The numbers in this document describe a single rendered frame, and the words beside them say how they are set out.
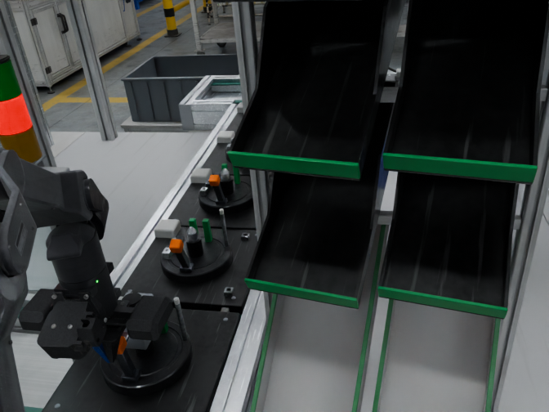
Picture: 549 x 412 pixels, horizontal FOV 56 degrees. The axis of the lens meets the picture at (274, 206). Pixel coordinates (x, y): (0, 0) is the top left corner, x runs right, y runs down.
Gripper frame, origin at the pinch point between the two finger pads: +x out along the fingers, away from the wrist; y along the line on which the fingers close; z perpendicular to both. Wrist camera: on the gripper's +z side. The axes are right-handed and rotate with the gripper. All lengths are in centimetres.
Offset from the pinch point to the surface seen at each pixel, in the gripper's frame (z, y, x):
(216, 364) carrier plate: -8.6, 11.0, 12.3
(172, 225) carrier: -43.4, -8.4, 10.0
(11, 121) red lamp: -17.9, -17.6, -23.9
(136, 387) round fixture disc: -1.6, 1.2, 10.6
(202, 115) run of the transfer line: -125, -28, 17
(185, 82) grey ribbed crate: -193, -60, 25
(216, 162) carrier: -78, -9, 12
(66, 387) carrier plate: -1.8, -10.6, 12.3
